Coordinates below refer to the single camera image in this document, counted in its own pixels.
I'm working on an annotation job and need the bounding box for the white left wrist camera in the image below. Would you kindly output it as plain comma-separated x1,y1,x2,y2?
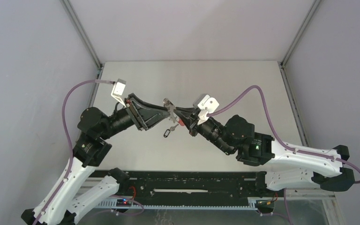
111,79,126,107

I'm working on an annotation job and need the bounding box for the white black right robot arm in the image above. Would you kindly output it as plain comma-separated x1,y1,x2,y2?
174,107,356,196

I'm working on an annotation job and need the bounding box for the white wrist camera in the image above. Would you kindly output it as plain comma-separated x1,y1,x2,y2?
111,79,126,107
193,94,219,125

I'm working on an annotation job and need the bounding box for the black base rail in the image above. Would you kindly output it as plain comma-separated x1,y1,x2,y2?
90,170,285,206

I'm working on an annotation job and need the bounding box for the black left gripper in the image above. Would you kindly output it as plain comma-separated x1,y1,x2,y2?
100,92,171,139

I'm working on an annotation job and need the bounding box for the red-handled metal key holder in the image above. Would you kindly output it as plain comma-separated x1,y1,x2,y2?
163,98,185,127

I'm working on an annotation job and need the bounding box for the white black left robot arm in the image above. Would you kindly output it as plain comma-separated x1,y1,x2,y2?
21,94,174,225

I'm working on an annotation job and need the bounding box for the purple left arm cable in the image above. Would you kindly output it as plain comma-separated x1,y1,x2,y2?
32,79,145,225

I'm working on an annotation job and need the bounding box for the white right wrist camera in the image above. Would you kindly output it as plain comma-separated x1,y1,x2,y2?
193,94,219,125

